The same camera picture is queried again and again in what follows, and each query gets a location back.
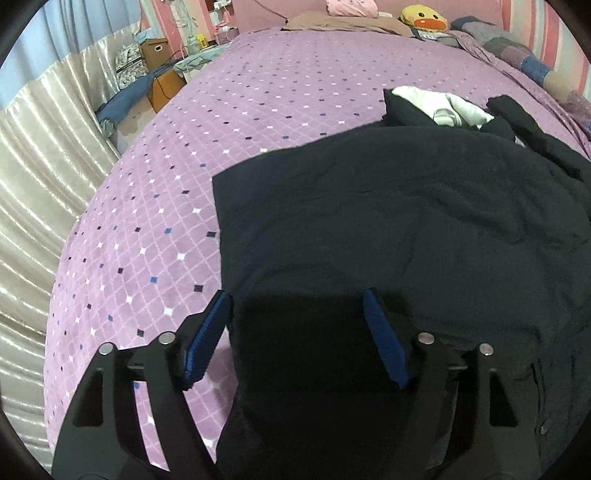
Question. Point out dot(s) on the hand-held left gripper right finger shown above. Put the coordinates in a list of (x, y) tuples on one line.
[(385, 341)]

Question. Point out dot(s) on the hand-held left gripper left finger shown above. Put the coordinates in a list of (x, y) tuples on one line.
[(207, 337)]

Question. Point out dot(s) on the black jacket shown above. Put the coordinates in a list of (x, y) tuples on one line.
[(392, 207)]

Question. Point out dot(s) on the silver satin curtain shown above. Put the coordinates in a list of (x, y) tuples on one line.
[(46, 194)]

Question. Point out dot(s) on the white garment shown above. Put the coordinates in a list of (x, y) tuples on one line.
[(466, 110)]

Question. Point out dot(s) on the blue cloth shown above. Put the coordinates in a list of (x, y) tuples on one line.
[(124, 101)]

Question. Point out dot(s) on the wooden cabinet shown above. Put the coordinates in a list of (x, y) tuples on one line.
[(166, 90)]

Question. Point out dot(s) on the purple diamond-pattern bed blanket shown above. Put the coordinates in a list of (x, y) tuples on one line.
[(277, 92)]

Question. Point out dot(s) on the green patterned table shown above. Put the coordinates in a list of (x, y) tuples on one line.
[(201, 59)]

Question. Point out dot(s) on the floral fabric box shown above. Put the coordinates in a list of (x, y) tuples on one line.
[(129, 67)]

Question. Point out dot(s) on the brown cardboard box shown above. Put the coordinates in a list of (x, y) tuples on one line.
[(154, 55)]

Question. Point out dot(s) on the patchwork quilt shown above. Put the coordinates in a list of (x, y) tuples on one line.
[(512, 50)]

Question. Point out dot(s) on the brown folded blanket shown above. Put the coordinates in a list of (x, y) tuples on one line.
[(341, 23)]

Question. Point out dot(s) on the yellow duck plush toy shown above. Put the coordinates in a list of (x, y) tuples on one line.
[(422, 18)]

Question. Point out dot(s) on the pink pillow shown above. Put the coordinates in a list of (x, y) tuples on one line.
[(351, 8)]

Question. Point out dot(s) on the blue curtain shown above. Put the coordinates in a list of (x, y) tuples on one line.
[(55, 32)]

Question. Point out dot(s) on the pink headboard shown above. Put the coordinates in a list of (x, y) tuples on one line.
[(295, 7)]

